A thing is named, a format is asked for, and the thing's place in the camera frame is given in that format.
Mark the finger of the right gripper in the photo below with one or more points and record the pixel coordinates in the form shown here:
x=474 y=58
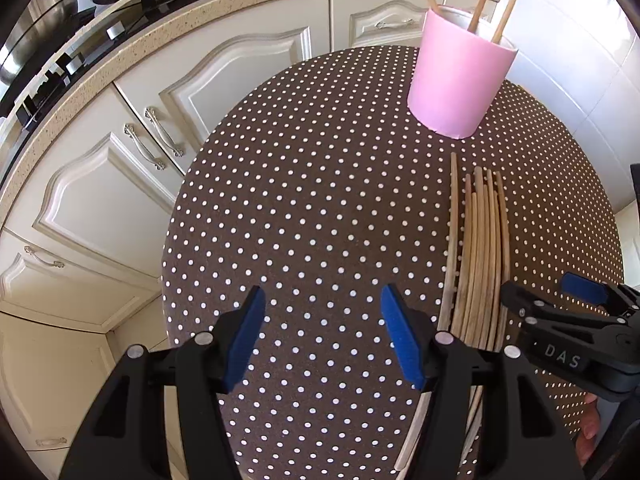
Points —
x=540 y=316
x=603 y=295

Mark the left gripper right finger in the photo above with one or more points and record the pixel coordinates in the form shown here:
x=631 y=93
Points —
x=410 y=331

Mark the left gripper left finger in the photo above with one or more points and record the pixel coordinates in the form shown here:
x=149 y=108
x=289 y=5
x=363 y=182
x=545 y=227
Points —
x=236 y=333

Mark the person's right hand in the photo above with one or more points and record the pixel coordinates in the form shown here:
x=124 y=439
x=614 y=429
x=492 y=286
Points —
x=589 y=428

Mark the brown polka dot tablecloth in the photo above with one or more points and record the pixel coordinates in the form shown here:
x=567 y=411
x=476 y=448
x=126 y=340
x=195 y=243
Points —
x=321 y=187

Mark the cream base cabinets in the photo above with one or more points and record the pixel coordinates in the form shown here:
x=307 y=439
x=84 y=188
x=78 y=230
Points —
x=83 y=221

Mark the pink cylindrical utensil cup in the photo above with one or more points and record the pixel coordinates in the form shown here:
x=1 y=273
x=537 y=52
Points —
x=458 y=73

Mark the black glass gas hob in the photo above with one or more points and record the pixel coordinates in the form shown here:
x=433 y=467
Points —
x=79 y=44

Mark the stainless steel steamer pot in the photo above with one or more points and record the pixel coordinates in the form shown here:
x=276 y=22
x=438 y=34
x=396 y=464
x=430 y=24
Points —
x=34 y=27

